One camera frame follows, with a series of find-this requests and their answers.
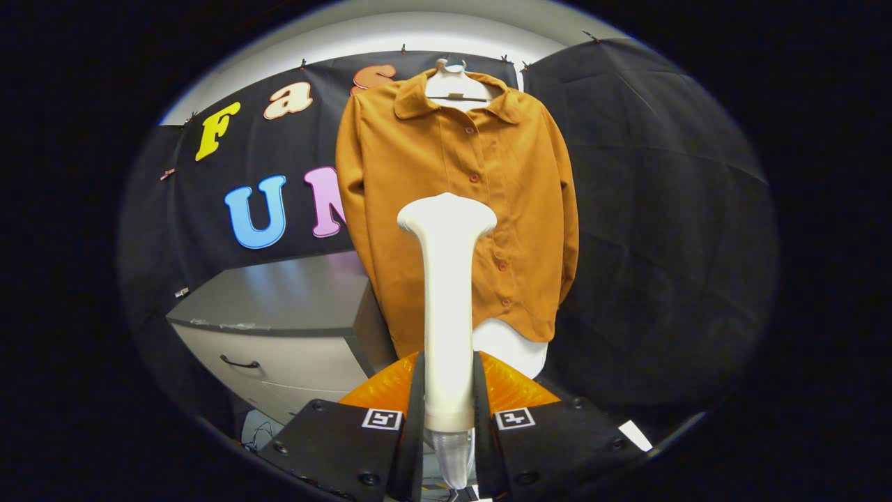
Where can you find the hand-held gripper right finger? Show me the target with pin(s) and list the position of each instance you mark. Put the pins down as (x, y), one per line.
(482, 446)

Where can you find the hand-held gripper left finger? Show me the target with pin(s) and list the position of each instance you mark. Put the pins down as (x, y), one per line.
(416, 418)

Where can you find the orange button shirt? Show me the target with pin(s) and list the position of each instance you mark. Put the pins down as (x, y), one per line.
(418, 209)

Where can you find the white mannequin torso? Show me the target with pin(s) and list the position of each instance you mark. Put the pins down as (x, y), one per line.
(512, 348)

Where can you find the grey drawer cabinet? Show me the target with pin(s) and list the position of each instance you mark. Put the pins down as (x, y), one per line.
(279, 293)

